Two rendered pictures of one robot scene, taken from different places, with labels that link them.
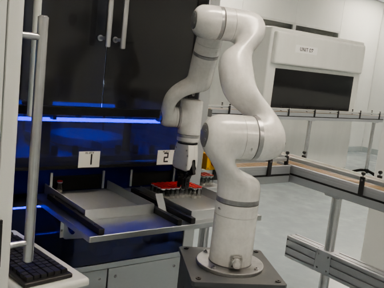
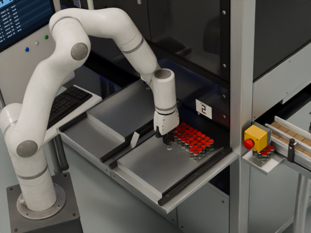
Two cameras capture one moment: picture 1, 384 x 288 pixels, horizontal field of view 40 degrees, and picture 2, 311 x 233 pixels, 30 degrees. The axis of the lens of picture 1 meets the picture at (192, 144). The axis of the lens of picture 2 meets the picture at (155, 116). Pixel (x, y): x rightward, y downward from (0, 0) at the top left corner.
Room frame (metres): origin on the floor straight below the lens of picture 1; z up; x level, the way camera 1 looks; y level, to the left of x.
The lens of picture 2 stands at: (1.84, -1.71, 2.50)
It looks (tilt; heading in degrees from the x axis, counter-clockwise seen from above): 39 degrees down; 88
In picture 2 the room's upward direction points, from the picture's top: 6 degrees counter-clockwise
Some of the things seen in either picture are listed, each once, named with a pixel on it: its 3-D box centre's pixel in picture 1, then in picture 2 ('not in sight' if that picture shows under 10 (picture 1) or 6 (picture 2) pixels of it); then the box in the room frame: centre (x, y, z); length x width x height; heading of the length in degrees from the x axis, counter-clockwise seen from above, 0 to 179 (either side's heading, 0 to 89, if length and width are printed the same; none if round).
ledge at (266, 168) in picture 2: (202, 185); (265, 157); (2.32, -0.07, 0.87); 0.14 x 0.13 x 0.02; 38
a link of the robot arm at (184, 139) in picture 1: (187, 138); (165, 105); (1.95, 0.02, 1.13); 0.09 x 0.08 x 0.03; 37
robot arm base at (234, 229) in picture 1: (233, 232); (36, 185); (1.43, -0.14, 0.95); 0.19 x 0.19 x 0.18
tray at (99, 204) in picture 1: (97, 198); (134, 108); (1.82, 0.31, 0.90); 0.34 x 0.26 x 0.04; 38
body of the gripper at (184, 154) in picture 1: (186, 154); (166, 117); (1.95, 0.02, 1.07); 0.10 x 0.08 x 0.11; 37
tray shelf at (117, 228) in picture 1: (147, 207); (149, 137); (1.87, 0.14, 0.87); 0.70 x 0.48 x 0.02; 128
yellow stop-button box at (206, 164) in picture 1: (208, 160); (257, 137); (2.28, -0.08, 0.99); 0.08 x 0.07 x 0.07; 38
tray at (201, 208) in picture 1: (192, 199); (170, 156); (1.94, -0.02, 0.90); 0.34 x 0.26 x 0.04; 37
